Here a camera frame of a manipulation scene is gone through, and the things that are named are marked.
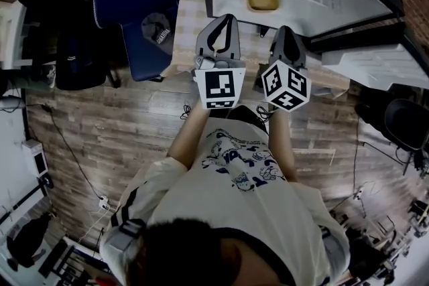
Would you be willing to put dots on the person's white printed shirt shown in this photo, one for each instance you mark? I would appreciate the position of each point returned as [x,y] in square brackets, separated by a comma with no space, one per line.
[234,211]

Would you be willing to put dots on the white side desk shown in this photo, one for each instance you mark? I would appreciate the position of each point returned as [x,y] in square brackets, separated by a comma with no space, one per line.
[13,37]

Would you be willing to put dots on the black equipment case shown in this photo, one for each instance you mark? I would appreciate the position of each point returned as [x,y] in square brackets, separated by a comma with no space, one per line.
[368,254]

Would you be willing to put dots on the white box with dark screen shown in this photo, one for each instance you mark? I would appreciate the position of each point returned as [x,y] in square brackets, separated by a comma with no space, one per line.
[36,159]

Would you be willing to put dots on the white fridge door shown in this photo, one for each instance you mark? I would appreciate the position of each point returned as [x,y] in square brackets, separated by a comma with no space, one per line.
[375,63]

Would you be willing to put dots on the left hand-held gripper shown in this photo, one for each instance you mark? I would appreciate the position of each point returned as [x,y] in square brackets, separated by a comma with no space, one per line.
[219,85]

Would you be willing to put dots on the white power strip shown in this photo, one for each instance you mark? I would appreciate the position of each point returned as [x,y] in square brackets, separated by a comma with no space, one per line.
[103,202]
[360,193]

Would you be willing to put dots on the person's black shorts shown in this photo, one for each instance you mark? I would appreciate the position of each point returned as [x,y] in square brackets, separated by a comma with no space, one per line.
[248,117]

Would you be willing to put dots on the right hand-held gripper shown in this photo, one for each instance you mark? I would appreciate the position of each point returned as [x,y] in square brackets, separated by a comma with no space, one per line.
[286,87]

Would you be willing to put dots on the black backpack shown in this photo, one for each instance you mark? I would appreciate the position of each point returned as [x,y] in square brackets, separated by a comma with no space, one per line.
[80,67]

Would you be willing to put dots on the person's left forearm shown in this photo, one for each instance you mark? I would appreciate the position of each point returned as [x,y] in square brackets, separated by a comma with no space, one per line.
[187,137]

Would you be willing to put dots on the table with patterned tablecloth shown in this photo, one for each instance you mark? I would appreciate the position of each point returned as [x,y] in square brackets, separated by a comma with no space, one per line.
[187,26]

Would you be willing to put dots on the blue padded chair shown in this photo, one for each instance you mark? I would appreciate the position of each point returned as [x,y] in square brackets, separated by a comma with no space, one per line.
[144,53]

